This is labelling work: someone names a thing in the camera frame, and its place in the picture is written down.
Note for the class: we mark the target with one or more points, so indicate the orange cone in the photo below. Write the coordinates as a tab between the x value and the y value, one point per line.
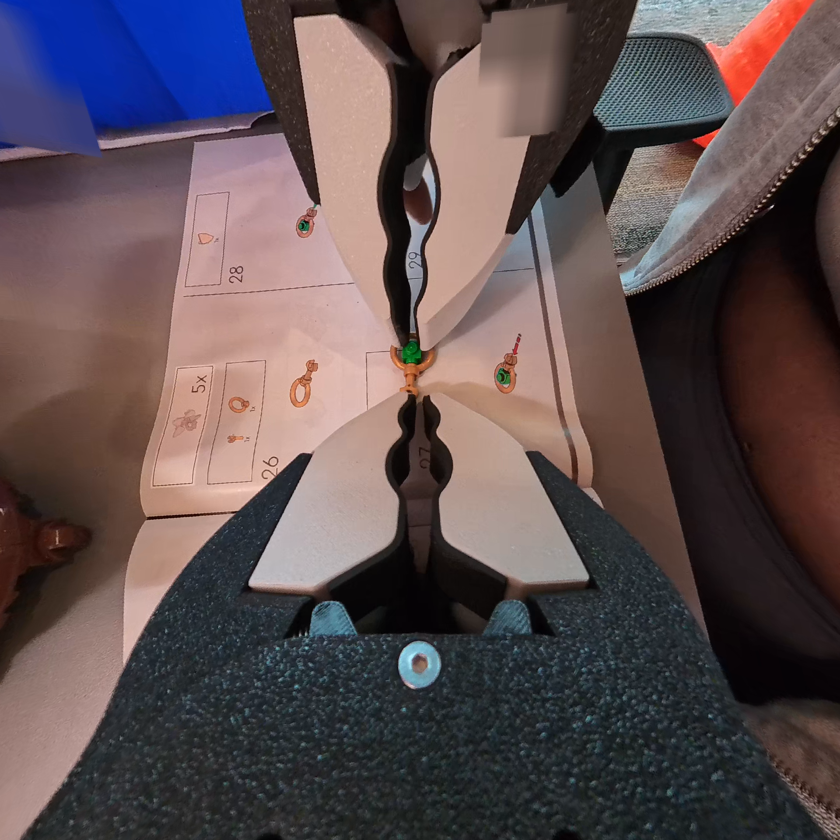
761	52

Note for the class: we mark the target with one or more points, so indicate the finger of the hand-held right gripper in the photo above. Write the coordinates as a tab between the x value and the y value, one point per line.
472	197
341	151

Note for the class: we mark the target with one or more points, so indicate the blue sheet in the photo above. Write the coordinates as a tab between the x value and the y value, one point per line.
164	59

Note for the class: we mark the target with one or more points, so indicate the brown plastic pot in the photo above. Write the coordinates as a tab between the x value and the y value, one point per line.
33	544

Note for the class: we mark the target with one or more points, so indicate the person's dark garment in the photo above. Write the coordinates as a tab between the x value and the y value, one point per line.
689	426

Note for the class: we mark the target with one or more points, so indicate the person's right hand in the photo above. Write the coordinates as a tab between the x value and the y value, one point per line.
420	203

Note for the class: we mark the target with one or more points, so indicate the white paper sheet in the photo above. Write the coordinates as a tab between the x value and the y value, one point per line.
197	128

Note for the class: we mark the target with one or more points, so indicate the white instruction booklet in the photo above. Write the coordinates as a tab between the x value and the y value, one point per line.
295	315

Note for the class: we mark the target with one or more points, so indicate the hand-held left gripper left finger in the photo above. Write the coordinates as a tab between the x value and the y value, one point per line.
341	518

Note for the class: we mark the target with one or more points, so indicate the grey desk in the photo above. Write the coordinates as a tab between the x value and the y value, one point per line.
65	328

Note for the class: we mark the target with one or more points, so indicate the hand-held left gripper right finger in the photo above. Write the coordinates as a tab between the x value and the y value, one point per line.
505	518

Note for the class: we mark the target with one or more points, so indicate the person in grey jacket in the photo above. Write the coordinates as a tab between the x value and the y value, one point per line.
754	184

